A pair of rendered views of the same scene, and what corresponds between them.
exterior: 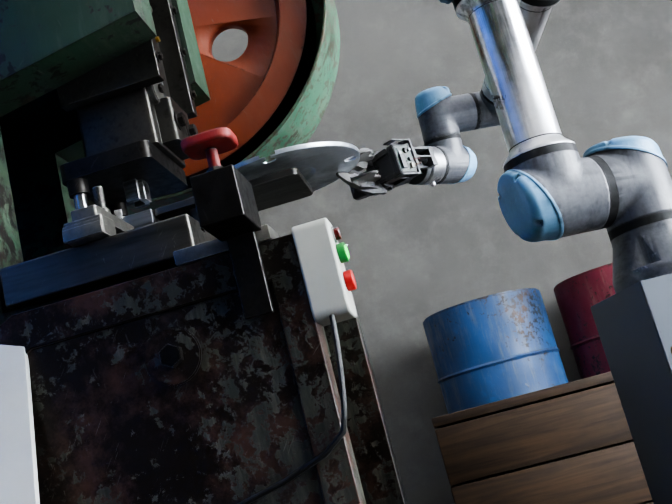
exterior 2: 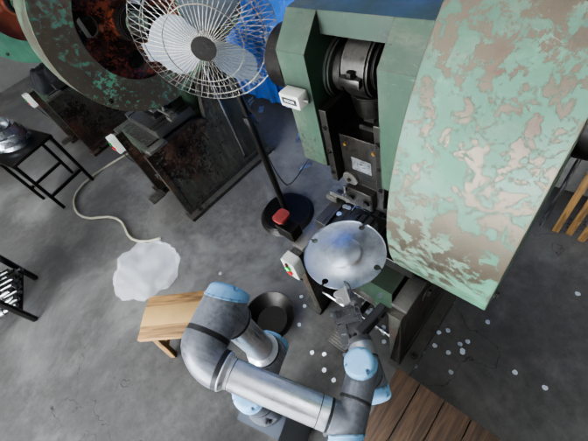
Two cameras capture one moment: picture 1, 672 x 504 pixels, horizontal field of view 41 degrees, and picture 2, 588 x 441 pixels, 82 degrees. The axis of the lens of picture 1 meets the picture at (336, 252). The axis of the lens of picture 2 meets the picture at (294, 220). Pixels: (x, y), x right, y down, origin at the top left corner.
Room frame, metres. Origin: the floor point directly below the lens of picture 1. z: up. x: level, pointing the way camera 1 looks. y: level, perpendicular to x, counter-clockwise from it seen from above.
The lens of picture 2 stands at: (1.86, -0.43, 1.82)
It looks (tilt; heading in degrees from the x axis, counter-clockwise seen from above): 51 degrees down; 141
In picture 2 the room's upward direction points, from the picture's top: 21 degrees counter-clockwise
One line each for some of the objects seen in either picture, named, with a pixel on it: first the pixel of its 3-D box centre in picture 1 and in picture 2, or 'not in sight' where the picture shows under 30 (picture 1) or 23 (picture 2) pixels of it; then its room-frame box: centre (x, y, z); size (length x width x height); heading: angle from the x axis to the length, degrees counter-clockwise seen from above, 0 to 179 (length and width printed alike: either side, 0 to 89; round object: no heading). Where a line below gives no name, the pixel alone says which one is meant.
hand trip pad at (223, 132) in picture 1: (214, 164); (283, 220); (1.11, 0.13, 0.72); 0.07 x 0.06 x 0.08; 83
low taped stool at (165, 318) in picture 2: not in sight; (187, 325); (0.65, -0.43, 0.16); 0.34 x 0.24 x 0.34; 34
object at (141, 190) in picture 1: (138, 193); not in sight; (1.47, 0.31, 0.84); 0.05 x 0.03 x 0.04; 173
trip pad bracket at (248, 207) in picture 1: (235, 241); (291, 235); (1.13, 0.12, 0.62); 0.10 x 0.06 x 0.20; 173
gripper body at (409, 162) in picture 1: (400, 165); (351, 325); (1.60, -0.16, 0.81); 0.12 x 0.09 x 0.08; 135
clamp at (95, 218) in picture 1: (100, 217); (344, 192); (1.30, 0.34, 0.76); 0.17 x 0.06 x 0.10; 173
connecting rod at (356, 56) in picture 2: not in sight; (373, 92); (1.47, 0.32, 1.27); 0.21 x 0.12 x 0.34; 83
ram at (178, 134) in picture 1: (133, 86); (369, 163); (1.46, 0.28, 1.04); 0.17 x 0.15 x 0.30; 83
